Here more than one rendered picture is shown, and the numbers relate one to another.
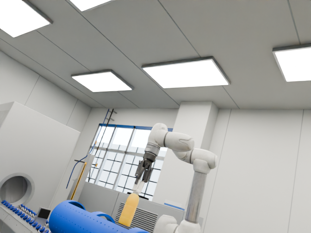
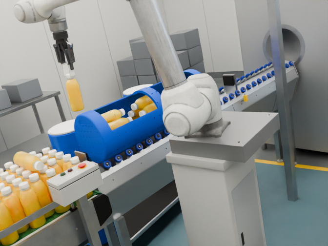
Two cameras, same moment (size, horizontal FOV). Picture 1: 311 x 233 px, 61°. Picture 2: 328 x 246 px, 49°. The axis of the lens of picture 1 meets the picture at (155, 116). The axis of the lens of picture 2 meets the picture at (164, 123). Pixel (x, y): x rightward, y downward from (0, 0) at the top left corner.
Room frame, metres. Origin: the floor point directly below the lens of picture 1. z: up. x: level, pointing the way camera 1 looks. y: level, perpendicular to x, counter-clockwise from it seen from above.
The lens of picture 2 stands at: (2.03, -1.94, 1.69)
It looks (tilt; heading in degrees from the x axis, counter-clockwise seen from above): 18 degrees down; 90
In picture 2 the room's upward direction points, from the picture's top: 12 degrees counter-clockwise
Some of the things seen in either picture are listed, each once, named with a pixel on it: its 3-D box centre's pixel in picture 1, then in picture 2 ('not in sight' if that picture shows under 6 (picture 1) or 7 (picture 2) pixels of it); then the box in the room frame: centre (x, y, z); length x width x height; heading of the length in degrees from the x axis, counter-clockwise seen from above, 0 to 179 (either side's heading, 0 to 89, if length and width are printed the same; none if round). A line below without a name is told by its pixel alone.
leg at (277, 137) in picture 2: not in sight; (276, 132); (3.07, 1.19, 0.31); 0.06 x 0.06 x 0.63; 41
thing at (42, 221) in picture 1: (42, 217); (230, 84); (2.59, 0.67, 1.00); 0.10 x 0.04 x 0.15; 131
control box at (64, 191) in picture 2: not in sight; (75, 182); (1.61, -0.55, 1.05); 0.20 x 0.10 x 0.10; 41
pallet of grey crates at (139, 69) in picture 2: not in sight; (161, 72); (2.18, 3.92, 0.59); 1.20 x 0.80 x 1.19; 138
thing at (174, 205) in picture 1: (174, 205); not in sight; (3.50, -0.58, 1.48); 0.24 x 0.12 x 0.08; 56
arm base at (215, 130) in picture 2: not in sight; (208, 123); (2.24, -0.33, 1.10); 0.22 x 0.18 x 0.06; 60
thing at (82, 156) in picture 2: not in sight; (83, 162); (1.58, -0.20, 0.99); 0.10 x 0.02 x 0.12; 131
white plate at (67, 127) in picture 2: not in sight; (68, 126); (1.40, 0.40, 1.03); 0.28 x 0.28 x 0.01
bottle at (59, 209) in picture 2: not in sight; (57, 191); (1.50, -0.48, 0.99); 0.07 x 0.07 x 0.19
